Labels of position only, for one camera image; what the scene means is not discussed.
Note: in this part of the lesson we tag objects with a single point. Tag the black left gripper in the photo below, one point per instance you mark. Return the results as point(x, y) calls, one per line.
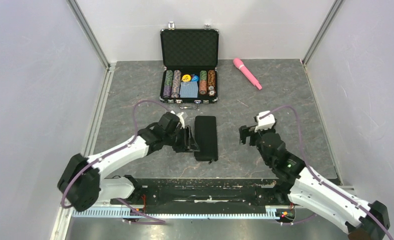
point(188, 143)

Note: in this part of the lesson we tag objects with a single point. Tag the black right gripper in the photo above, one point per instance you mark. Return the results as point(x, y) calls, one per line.
point(245, 131)

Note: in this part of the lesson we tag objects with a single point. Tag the black zippered tool pouch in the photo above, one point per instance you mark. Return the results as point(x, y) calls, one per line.
point(205, 129)

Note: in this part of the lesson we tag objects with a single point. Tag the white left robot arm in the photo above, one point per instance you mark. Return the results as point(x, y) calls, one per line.
point(85, 180)

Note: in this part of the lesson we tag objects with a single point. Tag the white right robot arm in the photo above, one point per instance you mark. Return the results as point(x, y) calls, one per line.
point(300, 184)

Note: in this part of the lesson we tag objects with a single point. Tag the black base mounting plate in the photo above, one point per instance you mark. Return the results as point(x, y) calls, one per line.
point(206, 195)

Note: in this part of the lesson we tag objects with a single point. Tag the blue playing card deck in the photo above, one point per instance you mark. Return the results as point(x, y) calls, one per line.
point(189, 89)

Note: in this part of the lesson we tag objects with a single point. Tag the brown orange chip stack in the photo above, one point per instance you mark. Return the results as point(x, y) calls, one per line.
point(211, 82)

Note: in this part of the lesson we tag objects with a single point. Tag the purple grey chip stack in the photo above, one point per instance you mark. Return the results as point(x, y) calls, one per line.
point(176, 84)

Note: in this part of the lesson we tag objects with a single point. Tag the purple green chip stack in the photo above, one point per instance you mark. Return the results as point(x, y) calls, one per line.
point(167, 84)

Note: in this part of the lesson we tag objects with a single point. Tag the yellow dealer button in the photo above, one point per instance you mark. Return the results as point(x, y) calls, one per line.
point(186, 78)

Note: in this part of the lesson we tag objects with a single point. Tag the blue dealer button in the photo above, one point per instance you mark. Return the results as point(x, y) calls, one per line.
point(195, 78)

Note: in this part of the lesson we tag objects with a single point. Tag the pink wand massager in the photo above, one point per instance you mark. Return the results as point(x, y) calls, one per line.
point(244, 70)

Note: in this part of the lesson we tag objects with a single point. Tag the green orange chip stack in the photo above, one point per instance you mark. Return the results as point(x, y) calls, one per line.
point(203, 82)

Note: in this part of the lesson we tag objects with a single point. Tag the black poker chip case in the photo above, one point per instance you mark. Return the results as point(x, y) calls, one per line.
point(190, 50)

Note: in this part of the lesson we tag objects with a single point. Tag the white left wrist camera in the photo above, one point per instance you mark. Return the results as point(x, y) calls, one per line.
point(182, 117)

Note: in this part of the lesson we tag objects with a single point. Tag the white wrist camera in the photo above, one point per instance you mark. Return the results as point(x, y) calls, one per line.
point(265, 120)
point(182, 117)

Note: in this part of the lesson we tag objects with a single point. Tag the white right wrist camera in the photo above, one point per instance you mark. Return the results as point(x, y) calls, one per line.
point(265, 120)

